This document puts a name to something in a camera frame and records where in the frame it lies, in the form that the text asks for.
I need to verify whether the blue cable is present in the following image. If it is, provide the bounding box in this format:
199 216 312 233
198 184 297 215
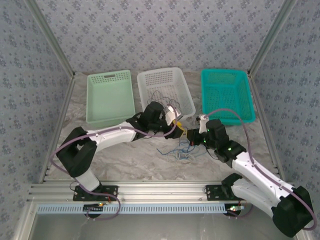
172 139 201 161
156 142 196 161

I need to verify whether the dark purple cable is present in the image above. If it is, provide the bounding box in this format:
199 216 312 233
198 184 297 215
146 89 181 109

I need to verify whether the white plastic basket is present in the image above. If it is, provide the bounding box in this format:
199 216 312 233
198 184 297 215
136 66 196 124

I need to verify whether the teal plastic basket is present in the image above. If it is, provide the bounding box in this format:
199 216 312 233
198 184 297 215
201 68 256 126

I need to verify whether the light green plastic basket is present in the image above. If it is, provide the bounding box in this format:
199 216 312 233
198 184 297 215
86 69 136 130

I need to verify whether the black controller board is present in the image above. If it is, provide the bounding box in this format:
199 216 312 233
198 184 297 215
226 204 246 217
83 203 105 216

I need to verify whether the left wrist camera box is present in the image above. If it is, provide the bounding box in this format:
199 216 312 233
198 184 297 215
164 104 185 126

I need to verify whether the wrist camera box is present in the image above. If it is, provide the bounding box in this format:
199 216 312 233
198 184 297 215
196 114 210 134
164 104 185 126

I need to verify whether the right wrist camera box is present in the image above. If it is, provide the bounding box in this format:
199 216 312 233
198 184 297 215
196 114 210 134

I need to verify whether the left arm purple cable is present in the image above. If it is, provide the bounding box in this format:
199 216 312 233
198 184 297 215
50 104 185 221

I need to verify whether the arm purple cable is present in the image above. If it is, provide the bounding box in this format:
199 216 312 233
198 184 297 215
203 107 315 231
50 104 185 221

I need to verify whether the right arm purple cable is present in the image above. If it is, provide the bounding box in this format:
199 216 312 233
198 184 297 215
203 107 315 231

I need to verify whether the aluminium side rail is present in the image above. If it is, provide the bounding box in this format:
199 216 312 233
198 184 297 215
247 72 286 183
38 74 76 184

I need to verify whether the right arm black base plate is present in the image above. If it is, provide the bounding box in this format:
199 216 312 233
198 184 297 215
205 184 252 201

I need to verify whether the aluminium frame rail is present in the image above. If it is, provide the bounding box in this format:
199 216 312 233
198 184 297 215
26 181 300 203

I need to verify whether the light blue slotted cable duct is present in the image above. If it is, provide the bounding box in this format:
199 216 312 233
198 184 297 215
37 202 229 215

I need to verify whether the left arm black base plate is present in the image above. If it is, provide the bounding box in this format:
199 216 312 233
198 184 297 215
72 185 119 202

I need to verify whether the aluminium frame post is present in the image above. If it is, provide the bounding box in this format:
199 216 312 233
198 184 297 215
246 0 298 75
24 0 76 79

